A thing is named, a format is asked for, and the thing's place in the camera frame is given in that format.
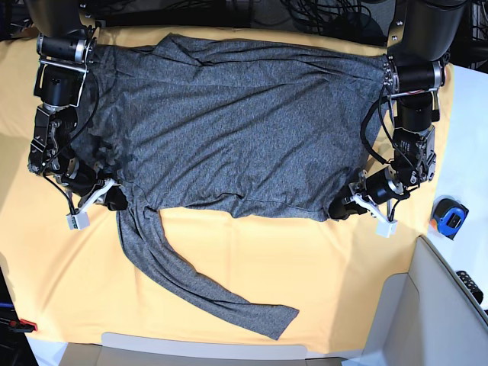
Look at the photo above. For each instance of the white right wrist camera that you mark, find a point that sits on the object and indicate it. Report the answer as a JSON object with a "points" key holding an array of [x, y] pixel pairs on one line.
{"points": [[78, 221]]}

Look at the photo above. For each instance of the grey long-sleeve shirt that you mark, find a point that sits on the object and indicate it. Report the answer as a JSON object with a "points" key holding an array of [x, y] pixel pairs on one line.
{"points": [[144, 243]]}

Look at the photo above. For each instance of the white cardboard box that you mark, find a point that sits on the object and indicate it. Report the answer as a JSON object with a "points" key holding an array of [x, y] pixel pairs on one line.
{"points": [[118, 349], [426, 316]]}

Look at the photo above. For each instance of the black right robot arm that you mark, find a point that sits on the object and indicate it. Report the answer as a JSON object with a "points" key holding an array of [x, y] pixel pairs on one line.
{"points": [[57, 95]]}

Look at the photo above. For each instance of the blue black tape measure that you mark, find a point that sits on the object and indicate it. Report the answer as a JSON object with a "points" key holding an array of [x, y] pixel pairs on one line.
{"points": [[448, 217]]}

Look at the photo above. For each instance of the black studded remote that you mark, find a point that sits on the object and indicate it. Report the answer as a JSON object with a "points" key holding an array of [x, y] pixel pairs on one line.
{"points": [[470, 284]]}

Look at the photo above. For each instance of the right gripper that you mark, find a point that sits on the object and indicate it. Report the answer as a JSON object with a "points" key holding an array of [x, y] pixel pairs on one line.
{"points": [[79, 179]]}

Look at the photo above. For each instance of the red black clamp left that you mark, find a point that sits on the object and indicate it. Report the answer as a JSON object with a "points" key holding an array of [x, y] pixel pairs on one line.
{"points": [[21, 326]]}

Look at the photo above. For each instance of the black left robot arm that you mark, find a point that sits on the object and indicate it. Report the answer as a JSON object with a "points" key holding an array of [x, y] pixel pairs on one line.
{"points": [[421, 34]]}

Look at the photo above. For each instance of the white cardboard box bottom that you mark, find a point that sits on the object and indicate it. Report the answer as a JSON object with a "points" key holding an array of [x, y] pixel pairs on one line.
{"points": [[118, 349]]}

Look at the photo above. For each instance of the white cardboard box right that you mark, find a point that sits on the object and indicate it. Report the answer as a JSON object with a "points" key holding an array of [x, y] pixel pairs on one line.
{"points": [[426, 316]]}

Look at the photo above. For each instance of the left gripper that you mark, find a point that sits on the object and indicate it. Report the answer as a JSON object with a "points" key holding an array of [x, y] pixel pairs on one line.
{"points": [[377, 194]]}

